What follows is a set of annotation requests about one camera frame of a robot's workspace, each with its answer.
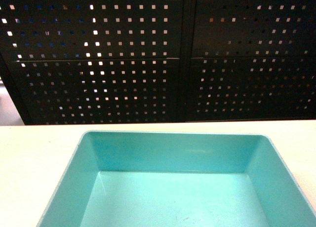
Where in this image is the teal plastic tray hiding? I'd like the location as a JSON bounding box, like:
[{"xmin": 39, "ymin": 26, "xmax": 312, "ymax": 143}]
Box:
[{"xmin": 39, "ymin": 131, "xmax": 316, "ymax": 227}]

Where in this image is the black perforated panel left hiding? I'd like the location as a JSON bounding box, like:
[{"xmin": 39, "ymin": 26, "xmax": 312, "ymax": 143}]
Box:
[{"xmin": 0, "ymin": 0, "xmax": 184, "ymax": 125}]

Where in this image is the black perforated panel right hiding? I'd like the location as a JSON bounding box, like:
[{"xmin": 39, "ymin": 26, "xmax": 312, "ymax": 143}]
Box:
[{"xmin": 186, "ymin": 0, "xmax": 316, "ymax": 121}]

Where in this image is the black perforated panel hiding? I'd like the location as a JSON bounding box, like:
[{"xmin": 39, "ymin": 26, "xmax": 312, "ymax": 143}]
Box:
[
  {"xmin": 186, "ymin": 0, "xmax": 316, "ymax": 121},
  {"xmin": 0, "ymin": 0, "xmax": 184, "ymax": 125}
]

